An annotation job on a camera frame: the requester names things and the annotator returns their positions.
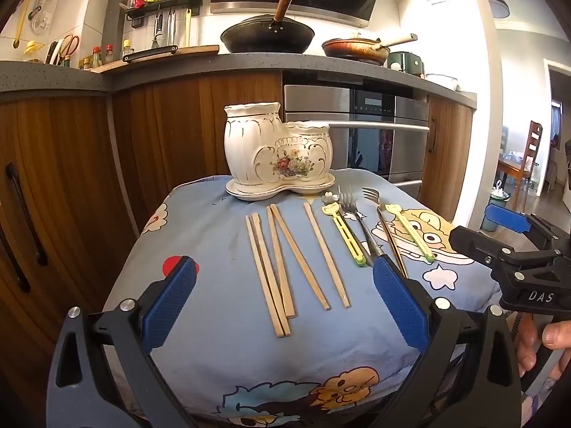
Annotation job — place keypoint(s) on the wooden cutting board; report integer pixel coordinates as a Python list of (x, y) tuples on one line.
[(196, 51)]

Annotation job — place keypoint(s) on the white floral ceramic utensil holder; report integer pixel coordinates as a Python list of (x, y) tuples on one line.
[(258, 147)]

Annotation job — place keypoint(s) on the white bucket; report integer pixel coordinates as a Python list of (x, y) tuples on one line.
[(499, 196)]

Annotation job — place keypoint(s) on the small sauce bottle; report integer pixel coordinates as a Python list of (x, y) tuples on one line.
[(86, 64)]

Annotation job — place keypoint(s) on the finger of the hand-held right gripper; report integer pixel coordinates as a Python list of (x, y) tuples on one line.
[(477, 244), (506, 219)]

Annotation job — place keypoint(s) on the wooden kitchen cabinet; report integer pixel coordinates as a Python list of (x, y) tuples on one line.
[(178, 125)]

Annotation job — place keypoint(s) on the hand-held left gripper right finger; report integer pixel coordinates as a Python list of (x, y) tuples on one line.
[(399, 307)]

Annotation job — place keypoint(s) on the wooden chopstick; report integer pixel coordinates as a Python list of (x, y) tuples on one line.
[(299, 256), (280, 263), (263, 276), (270, 272), (327, 256)]

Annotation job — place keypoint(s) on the yellow green plastic utensil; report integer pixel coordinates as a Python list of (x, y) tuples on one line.
[(345, 234), (410, 234)]

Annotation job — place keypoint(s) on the ceiling lamp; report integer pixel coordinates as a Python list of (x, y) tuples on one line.
[(497, 4)]

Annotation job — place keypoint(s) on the blue cartoon printed cloth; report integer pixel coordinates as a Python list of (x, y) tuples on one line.
[(232, 365)]

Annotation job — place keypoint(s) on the yellow cap bottle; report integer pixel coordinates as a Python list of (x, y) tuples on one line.
[(127, 50)]

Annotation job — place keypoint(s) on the wooden chair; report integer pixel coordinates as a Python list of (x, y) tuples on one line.
[(533, 151)]

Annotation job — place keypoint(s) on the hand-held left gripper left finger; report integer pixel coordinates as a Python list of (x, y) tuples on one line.
[(169, 303)]

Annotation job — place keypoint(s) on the person's right hand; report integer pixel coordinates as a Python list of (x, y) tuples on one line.
[(526, 343)]

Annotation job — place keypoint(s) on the wooden side cabinet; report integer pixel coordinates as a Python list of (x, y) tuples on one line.
[(448, 156)]

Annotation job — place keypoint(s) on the hanging metal tongs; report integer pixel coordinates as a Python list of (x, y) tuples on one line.
[(171, 29)]

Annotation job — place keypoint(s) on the white ceramic oval tray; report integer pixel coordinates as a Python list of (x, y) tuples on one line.
[(250, 192)]

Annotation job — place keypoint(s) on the red cap sauce bottle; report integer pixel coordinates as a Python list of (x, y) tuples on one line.
[(96, 58), (109, 55)]

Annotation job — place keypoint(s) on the small flower shaped metal spoon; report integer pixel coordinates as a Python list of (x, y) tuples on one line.
[(328, 197)]

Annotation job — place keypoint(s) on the stainless steel oven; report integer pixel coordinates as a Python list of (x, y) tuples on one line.
[(401, 116)]

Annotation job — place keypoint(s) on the green kettle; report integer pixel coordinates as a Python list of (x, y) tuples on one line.
[(403, 62)]

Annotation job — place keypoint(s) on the clear plastic wall holder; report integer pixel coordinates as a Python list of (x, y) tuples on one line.
[(42, 9)]

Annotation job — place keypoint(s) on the brown frying pan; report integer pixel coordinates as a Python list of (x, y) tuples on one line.
[(352, 50)]

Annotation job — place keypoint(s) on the grey kitchen countertop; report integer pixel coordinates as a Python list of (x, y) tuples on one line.
[(178, 66)]

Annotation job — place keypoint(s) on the black wall spice shelf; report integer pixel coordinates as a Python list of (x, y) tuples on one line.
[(165, 4)]

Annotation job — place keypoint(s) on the hanging yellow spatula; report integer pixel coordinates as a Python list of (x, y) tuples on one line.
[(188, 26)]

